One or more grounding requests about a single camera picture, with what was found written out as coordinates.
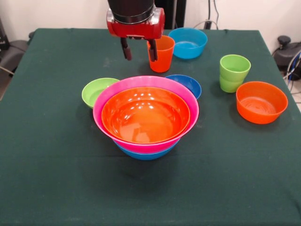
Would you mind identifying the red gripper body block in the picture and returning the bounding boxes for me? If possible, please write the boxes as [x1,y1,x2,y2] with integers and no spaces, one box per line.
[106,8,166,40]

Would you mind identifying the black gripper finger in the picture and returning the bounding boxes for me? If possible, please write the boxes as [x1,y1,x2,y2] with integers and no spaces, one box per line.
[146,39,158,63]
[120,37,133,62]

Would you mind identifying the large pink bowl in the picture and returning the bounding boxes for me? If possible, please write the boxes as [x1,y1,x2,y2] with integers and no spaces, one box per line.
[93,75,200,154]

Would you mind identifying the large orange bowl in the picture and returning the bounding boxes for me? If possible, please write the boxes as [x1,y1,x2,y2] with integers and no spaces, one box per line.
[101,110,190,145]
[101,86,190,144]

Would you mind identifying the orange cup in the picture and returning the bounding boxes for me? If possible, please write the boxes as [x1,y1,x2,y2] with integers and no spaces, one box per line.
[147,35,175,73]

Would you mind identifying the small light blue bowl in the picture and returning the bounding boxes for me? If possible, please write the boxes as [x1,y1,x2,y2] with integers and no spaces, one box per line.
[168,27,208,60]

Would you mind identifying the dark blue bowl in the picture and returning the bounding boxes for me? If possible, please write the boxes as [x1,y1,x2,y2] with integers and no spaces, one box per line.
[164,74,202,100]

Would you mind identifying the green bowl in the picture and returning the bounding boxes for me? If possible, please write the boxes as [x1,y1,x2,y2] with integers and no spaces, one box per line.
[81,78,120,109]

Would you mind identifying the green cup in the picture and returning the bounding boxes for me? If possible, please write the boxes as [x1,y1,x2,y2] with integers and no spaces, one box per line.
[219,54,252,93]

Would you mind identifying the large light blue bowl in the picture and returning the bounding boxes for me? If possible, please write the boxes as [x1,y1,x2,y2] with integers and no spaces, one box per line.
[115,141,178,161]

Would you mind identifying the small orange bowl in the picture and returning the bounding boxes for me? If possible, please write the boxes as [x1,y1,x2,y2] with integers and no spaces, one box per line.
[236,81,289,125]

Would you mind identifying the dark green table cloth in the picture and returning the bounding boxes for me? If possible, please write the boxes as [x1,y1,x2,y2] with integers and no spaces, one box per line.
[0,28,301,226]

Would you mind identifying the hanging black cables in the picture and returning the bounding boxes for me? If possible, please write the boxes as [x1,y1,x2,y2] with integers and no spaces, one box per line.
[192,0,221,30]

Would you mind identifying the grey pedestal foot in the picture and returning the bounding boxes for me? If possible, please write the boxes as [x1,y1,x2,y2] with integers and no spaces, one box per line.
[272,35,301,63]
[0,40,26,69]

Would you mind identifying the cable tangle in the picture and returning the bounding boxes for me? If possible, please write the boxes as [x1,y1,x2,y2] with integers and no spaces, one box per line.
[282,53,301,95]

